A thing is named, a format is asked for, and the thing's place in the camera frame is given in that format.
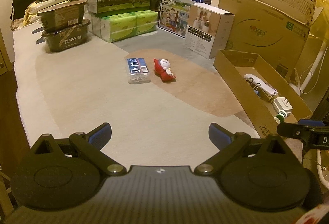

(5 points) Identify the upper black food bowl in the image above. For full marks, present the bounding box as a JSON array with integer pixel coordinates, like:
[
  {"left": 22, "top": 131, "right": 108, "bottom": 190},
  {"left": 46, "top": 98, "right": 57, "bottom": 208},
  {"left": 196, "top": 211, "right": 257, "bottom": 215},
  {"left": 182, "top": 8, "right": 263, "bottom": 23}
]
[{"left": 37, "top": 0, "right": 86, "bottom": 32}]

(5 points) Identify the green tissue pack right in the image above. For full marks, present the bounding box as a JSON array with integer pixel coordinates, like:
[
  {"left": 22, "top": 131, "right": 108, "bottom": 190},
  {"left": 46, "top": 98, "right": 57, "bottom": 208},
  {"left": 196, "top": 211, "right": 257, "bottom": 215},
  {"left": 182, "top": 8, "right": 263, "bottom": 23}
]
[{"left": 135, "top": 10, "right": 158, "bottom": 35}]

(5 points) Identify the green white small bottle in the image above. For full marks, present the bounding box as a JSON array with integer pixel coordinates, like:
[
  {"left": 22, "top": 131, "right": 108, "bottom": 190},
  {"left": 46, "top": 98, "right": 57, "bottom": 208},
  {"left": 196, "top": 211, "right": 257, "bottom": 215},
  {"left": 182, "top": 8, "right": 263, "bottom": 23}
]
[{"left": 274, "top": 110, "right": 287, "bottom": 124}]

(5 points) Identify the white humidifier product box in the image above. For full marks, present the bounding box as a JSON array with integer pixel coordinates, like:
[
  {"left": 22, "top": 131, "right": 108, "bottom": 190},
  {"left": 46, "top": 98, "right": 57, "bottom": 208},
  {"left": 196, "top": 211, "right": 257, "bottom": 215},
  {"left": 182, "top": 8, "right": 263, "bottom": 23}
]
[{"left": 185, "top": 2, "right": 234, "bottom": 59}]

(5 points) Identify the green tissue pack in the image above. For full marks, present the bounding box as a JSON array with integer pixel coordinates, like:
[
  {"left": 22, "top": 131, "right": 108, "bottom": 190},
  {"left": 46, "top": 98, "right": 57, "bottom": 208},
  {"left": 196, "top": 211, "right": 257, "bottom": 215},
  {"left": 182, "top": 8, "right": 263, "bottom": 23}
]
[
  {"left": 90, "top": 13, "right": 137, "bottom": 43},
  {"left": 135, "top": 10, "right": 158, "bottom": 35}
]

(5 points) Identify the white remote control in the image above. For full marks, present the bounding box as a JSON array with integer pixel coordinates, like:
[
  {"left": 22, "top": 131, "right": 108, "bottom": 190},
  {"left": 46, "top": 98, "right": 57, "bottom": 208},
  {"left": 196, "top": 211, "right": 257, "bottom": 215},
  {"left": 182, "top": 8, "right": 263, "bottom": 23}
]
[{"left": 244, "top": 74, "right": 278, "bottom": 96}]

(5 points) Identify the clear box blue label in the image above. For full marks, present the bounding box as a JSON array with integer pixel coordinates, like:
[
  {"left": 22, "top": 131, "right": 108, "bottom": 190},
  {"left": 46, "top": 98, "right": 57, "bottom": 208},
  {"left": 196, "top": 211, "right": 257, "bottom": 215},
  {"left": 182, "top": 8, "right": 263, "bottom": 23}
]
[{"left": 126, "top": 58, "right": 151, "bottom": 84}]

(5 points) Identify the white power adapter plug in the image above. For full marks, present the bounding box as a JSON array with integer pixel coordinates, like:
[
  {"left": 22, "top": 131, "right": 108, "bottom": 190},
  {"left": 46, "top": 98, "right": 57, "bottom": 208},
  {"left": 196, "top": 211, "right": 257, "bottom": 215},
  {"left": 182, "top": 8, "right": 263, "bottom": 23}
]
[{"left": 272, "top": 97, "right": 293, "bottom": 116}]

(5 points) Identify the red Doraemon toy figure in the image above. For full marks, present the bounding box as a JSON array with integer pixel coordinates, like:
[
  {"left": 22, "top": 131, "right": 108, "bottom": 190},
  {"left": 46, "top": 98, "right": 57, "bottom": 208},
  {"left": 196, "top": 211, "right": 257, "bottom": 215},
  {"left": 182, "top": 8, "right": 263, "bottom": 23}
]
[{"left": 153, "top": 59, "right": 176, "bottom": 82}]

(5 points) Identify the blue binder clip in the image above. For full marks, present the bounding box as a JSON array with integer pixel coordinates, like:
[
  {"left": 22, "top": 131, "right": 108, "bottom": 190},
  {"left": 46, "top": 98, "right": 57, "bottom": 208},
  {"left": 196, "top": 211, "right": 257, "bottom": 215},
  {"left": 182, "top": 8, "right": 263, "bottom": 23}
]
[{"left": 246, "top": 78, "right": 261, "bottom": 96}]

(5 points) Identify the lower black food bowl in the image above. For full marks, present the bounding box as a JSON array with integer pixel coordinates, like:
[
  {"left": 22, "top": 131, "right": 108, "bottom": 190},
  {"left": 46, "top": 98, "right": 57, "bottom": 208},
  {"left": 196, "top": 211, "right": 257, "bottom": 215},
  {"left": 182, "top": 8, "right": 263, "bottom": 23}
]
[{"left": 41, "top": 19, "right": 90, "bottom": 52}]

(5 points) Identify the black food bowl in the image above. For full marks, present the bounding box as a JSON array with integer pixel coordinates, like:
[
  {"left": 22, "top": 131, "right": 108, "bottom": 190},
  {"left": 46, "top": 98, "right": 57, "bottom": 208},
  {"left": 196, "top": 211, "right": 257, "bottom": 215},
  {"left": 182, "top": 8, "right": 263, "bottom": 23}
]
[
  {"left": 37, "top": 0, "right": 86, "bottom": 32},
  {"left": 41, "top": 19, "right": 90, "bottom": 52}
]

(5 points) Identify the shallow open cardboard tray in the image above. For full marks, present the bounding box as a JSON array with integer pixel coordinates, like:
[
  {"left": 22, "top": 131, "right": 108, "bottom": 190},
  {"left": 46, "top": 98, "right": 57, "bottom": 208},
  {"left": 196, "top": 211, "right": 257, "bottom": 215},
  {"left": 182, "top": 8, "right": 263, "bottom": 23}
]
[{"left": 214, "top": 50, "right": 313, "bottom": 138}]

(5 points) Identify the green tissue pack left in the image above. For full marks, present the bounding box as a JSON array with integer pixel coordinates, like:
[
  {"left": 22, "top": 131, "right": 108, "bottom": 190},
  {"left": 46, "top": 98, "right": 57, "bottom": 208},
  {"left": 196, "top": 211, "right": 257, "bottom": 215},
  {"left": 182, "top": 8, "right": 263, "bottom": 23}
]
[{"left": 90, "top": 13, "right": 137, "bottom": 43}]

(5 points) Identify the large brown cardboard box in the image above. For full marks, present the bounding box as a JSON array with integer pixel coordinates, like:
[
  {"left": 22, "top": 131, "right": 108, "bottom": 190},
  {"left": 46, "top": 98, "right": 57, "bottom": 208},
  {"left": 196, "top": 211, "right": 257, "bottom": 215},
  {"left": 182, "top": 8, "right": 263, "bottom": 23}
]
[{"left": 219, "top": 0, "right": 316, "bottom": 79}]

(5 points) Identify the white stand pole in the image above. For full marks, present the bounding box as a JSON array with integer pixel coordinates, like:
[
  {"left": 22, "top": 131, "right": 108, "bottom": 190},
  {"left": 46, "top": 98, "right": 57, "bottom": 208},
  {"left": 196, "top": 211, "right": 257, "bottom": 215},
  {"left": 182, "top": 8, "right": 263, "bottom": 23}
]
[{"left": 299, "top": 41, "right": 328, "bottom": 95}]

